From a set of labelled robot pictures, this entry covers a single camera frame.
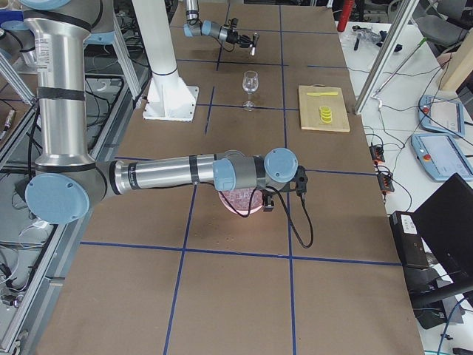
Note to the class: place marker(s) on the clear ice cube pile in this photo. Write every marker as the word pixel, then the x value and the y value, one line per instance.
pixel 240 197

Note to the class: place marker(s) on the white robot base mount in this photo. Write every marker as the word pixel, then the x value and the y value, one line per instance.
pixel 168 98

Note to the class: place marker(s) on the blue teach pendant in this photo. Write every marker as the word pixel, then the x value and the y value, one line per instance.
pixel 442 115
pixel 440 156

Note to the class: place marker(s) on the yellow plastic knife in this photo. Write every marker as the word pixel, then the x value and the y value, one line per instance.
pixel 320 94

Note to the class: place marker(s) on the pink bowl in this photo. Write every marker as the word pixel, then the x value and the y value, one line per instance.
pixel 240 207

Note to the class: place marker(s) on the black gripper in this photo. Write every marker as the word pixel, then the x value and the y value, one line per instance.
pixel 232 36
pixel 267 194

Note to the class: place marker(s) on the clear wine glass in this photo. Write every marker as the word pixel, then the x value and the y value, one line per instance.
pixel 250 84

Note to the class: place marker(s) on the aluminium frame post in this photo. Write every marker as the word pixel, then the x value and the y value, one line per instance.
pixel 405 12

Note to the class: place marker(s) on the black monitor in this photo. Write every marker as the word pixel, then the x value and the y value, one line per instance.
pixel 444 221

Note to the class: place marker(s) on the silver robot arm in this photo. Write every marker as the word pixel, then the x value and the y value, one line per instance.
pixel 68 181
pixel 222 33

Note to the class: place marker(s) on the red fire extinguisher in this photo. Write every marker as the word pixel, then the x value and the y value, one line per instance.
pixel 345 15

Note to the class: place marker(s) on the bamboo cutting board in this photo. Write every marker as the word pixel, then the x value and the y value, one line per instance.
pixel 309 112

